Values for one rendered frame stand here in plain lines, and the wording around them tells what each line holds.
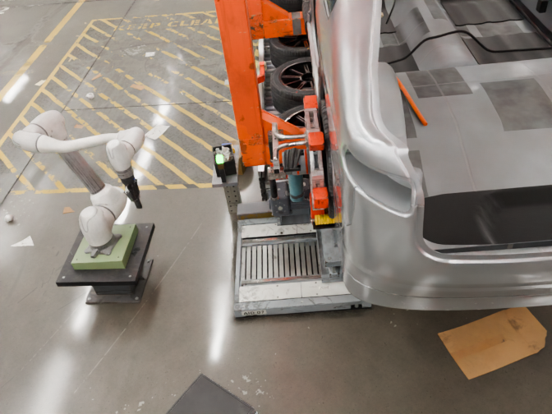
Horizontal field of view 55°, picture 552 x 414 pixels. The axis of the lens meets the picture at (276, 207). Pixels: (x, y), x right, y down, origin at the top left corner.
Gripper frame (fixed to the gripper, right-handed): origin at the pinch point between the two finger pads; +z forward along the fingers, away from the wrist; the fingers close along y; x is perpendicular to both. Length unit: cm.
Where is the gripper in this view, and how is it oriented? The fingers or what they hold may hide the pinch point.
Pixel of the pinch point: (137, 203)
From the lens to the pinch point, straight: 308.0
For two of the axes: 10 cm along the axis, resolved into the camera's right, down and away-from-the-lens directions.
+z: 1.4, 7.5, 6.5
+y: -2.4, 6.6, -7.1
